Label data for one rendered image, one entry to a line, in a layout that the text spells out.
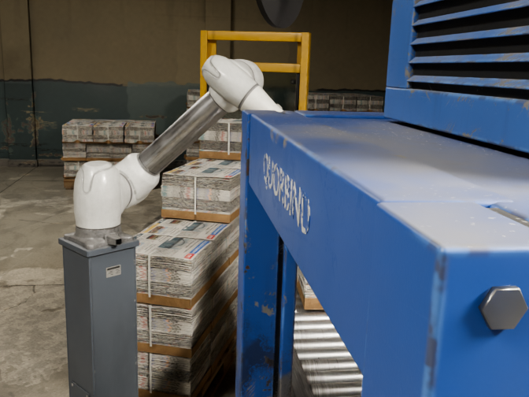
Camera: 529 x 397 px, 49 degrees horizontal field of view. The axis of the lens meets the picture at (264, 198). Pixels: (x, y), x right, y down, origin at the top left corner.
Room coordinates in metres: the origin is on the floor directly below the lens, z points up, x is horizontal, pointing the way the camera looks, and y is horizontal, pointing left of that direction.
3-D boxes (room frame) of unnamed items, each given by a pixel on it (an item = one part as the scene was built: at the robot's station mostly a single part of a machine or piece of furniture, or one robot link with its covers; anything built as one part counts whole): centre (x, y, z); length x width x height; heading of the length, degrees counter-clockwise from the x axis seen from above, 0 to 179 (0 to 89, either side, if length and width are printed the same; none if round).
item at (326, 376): (1.47, -0.35, 0.77); 0.47 x 0.05 x 0.05; 99
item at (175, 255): (2.89, 0.35, 0.42); 1.17 x 0.39 x 0.83; 167
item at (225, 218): (3.02, 0.32, 0.86); 0.38 x 0.29 x 0.04; 78
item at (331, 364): (1.54, -0.34, 0.77); 0.47 x 0.05 x 0.05; 99
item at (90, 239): (1.95, 0.57, 1.03); 0.22 x 0.18 x 0.06; 46
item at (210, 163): (3.30, 0.26, 1.06); 0.37 x 0.28 x 0.01; 78
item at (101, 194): (1.97, 0.58, 1.17); 0.18 x 0.16 x 0.22; 166
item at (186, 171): (3.02, 0.32, 1.06); 0.37 x 0.29 x 0.01; 78
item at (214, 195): (3.02, 0.32, 0.95); 0.38 x 0.29 x 0.23; 78
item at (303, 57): (3.95, -0.22, 0.97); 0.09 x 0.09 x 1.75; 77
